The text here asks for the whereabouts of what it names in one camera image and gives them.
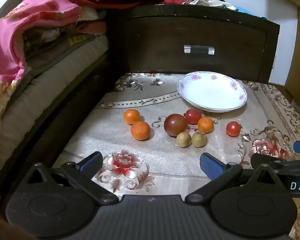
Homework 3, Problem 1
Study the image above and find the tan longan fruit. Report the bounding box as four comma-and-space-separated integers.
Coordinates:
191, 132, 207, 148
176, 132, 192, 148

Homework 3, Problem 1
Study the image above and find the clear drawer handle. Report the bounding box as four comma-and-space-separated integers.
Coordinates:
184, 45, 215, 55

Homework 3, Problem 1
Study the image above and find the dark wooden nightstand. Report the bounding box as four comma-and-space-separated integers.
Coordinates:
107, 4, 280, 84

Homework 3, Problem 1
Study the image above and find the white floral plate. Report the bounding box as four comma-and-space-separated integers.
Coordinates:
176, 71, 248, 113

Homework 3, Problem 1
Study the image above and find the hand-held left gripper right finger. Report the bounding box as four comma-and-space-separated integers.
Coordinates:
185, 152, 281, 204

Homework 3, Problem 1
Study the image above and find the folded bedding stack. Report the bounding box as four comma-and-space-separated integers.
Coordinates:
23, 5, 108, 55

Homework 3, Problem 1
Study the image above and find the small orange mandarin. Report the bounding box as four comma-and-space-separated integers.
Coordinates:
124, 109, 140, 125
197, 116, 214, 133

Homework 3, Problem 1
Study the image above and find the dark wooden bed frame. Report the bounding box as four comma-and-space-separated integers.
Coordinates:
0, 52, 117, 205

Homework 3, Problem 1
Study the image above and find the large dark red tomato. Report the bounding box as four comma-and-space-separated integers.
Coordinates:
164, 114, 188, 137

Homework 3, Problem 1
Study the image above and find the large orange mandarin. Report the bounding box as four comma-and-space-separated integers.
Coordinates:
130, 121, 151, 141

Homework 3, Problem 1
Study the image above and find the white crumpled cloth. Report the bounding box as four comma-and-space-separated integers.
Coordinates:
182, 0, 238, 12

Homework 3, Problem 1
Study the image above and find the pink floral blanket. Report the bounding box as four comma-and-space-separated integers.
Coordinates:
0, 0, 83, 133

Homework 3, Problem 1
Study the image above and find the red cherry tomato with stem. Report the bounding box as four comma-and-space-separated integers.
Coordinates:
226, 121, 242, 137

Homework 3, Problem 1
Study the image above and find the grey mattress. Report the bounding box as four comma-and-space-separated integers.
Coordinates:
0, 34, 111, 164

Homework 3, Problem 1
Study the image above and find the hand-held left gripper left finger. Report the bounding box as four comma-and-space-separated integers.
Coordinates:
23, 151, 119, 204

